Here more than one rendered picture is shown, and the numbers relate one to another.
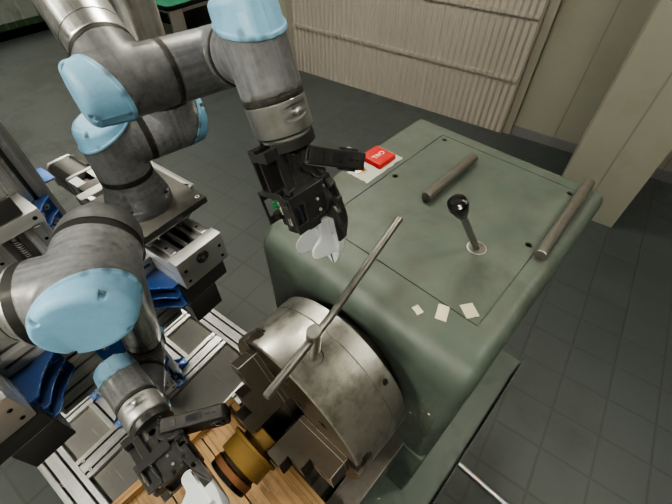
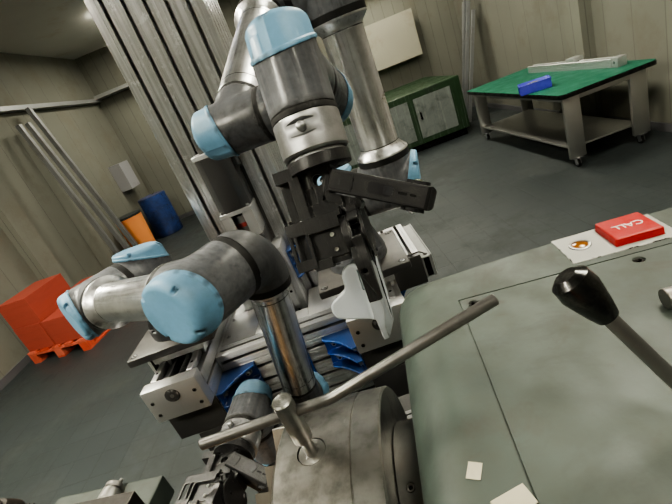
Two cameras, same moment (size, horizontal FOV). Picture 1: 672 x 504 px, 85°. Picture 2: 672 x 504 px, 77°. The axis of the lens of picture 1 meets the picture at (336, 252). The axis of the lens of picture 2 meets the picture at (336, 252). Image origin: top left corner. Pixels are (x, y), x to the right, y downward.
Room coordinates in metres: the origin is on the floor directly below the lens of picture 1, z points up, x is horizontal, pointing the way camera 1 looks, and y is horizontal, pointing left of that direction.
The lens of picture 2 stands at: (0.17, -0.33, 1.59)
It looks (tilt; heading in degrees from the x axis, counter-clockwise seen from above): 22 degrees down; 59
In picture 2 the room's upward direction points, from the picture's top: 22 degrees counter-clockwise
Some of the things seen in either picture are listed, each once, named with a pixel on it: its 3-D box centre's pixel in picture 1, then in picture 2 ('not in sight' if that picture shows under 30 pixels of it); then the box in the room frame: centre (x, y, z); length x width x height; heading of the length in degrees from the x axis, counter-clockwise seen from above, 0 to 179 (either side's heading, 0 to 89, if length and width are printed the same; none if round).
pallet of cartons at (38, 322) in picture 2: not in sight; (79, 299); (0.05, 5.19, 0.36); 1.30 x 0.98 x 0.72; 54
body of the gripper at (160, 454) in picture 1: (164, 451); (220, 484); (0.17, 0.29, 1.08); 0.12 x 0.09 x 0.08; 47
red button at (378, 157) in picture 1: (378, 158); (628, 230); (0.75, -0.10, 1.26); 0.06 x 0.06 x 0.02; 47
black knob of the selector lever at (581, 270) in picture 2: (457, 208); (582, 295); (0.43, -0.19, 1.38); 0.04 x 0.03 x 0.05; 137
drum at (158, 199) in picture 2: not in sight; (160, 213); (1.92, 8.18, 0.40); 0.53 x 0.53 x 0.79
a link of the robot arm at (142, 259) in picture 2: not in sight; (146, 270); (0.29, 0.77, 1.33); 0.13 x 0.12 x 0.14; 17
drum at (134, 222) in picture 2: not in sight; (138, 235); (1.24, 7.31, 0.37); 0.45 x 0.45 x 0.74
